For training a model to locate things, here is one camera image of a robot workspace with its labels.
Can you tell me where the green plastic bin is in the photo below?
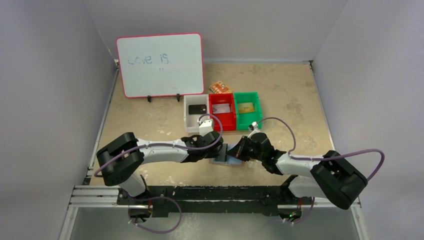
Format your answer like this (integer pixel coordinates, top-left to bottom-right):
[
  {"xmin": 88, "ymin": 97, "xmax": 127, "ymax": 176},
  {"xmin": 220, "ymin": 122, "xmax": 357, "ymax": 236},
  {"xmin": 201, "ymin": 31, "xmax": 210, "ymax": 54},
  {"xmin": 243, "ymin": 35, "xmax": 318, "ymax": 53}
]
[{"xmin": 233, "ymin": 92, "xmax": 263, "ymax": 131}]

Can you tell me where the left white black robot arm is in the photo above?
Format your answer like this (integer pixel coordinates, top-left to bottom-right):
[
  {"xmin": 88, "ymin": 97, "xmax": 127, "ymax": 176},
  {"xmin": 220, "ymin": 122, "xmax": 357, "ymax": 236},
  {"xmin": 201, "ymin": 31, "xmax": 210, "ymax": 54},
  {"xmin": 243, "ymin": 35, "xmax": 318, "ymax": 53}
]
[{"xmin": 94, "ymin": 131, "xmax": 224, "ymax": 198}]

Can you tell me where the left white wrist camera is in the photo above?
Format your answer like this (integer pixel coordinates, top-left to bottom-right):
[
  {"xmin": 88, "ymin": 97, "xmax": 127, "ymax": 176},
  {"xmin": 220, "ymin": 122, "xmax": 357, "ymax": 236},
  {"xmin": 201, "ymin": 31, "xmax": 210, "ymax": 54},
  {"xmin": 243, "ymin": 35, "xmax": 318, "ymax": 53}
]
[{"xmin": 198, "ymin": 119, "xmax": 214, "ymax": 136}]

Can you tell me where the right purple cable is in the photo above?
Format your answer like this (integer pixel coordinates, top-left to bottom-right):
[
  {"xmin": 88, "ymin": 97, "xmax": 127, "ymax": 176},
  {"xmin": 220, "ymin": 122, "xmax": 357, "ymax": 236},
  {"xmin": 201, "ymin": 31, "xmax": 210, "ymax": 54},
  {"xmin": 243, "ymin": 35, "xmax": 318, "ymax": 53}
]
[{"xmin": 253, "ymin": 116, "xmax": 386, "ymax": 226}]

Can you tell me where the pink framed whiteboard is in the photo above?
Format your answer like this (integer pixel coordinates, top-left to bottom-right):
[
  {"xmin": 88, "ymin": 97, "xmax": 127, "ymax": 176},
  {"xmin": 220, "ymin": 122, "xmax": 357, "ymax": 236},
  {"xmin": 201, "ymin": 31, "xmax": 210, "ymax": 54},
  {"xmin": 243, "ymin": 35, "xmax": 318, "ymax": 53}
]
[{"xmin": 115, "ymin": 32, "xmax": 205, "ymax": 98}]

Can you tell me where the orange spiral notebook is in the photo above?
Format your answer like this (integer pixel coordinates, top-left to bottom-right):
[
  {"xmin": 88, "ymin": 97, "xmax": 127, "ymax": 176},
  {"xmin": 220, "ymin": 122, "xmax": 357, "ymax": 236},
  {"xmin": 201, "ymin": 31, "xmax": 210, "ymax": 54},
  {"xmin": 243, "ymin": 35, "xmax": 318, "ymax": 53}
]
[{"xmin": 209, "ymin": 81, "xmax": 233, "ymax": 94}]

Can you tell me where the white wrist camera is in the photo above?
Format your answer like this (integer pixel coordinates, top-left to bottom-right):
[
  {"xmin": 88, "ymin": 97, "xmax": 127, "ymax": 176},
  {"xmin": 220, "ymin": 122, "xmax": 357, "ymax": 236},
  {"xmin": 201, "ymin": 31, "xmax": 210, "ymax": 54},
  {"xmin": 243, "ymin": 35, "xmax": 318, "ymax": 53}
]
[
  {"xmin": 248, "ymin": 121, "xmax": 261, "ymax": 136},
  {"xmin": 198, "ymin": 119, "xmax": 214, "ymax": 136}
]

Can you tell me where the red plastic bin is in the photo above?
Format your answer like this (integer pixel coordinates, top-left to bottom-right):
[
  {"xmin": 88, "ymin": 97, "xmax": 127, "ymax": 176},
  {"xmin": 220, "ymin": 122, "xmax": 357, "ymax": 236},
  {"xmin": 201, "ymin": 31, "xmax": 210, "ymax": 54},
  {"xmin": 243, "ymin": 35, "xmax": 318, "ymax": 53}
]
[{"xmin": 208, "ymin": 93, "xmax": 237, "ymax": 132}]

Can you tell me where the gold credit card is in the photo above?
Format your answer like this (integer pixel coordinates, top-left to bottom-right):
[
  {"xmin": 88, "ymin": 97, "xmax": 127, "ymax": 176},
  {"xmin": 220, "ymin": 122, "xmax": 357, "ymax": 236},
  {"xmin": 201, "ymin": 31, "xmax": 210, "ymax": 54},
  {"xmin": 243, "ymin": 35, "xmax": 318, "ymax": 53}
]
[{"xmin": 237, "ymin": 102, "xmax": 255, "ymax": 114}]

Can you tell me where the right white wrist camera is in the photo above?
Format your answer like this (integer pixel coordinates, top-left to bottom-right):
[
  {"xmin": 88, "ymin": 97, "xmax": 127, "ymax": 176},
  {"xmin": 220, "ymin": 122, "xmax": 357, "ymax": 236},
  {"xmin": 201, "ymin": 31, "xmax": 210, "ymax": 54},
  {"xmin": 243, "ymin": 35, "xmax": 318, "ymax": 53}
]
[{"xmin": 248, "ymin": 121, "xmax": 261, "ymax": 136}]

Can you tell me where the silver credit card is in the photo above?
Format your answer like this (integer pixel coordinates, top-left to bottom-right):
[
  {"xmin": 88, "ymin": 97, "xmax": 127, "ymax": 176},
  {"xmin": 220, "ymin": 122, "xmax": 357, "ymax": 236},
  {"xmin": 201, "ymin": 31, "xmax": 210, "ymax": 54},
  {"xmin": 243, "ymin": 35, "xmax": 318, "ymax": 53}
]
[{"xmin": 212, "ymin": 103, "xmax": 231, "ymax": 114}]

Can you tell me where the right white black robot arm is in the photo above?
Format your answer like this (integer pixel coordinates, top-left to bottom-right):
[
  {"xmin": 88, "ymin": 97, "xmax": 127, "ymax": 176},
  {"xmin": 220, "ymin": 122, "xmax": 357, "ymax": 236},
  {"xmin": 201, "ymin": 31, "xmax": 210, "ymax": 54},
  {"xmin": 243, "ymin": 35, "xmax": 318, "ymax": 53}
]
[{"xmin": 227, "ymin": 132, "xmax": 368, "ymax": 210}]

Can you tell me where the white plastic bin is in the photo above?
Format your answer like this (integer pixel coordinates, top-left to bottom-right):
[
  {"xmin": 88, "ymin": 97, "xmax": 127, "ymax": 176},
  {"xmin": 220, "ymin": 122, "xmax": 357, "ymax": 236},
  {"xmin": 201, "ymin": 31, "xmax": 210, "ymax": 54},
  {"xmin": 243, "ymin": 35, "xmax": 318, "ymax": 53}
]
[{"xmin": 183, "ymin": 94, "xmax": 210, "ymax": 133}]

